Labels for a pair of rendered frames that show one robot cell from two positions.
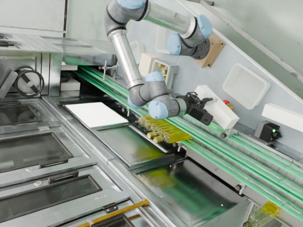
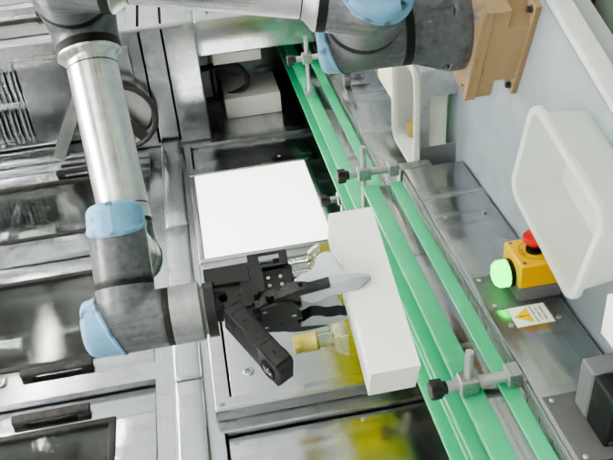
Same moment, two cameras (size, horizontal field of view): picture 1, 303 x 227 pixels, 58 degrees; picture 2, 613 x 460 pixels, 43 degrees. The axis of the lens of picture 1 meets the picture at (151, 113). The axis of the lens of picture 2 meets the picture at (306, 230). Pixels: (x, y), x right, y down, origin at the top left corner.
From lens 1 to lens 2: 0.92 m
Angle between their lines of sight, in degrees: 34
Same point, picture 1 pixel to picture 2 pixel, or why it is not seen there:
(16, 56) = not seen: hidden behind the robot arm
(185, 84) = (474, 136)
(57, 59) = (184, 43)
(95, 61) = (299, 30)
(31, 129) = (77, 255)
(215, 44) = (486, 21)
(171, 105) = (132, 319)
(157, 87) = (98, 259)
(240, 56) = (576, 65)
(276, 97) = not seen: outside the picture
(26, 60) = not seen: hidden behind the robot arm
